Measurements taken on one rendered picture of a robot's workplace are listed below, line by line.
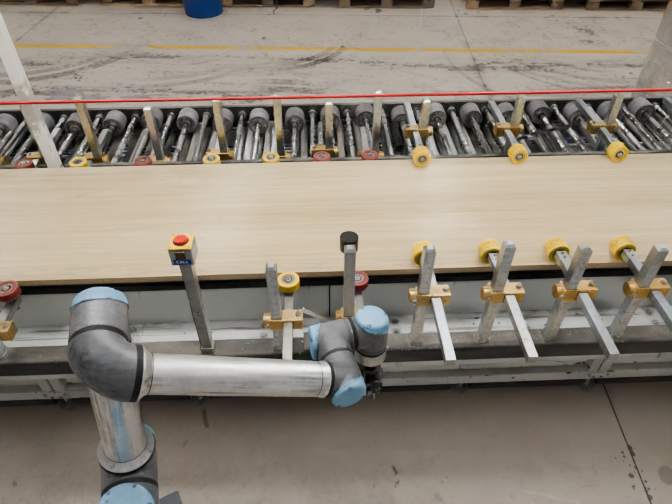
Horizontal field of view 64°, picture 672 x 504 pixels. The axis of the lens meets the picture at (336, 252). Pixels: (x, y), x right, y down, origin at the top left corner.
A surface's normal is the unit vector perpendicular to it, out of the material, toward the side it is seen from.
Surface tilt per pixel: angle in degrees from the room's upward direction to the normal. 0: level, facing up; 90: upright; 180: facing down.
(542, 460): 0
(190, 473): 0
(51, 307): 90
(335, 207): 0
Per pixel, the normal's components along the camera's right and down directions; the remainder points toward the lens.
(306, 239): 0.00, -0.74
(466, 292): 0.04, 0.67
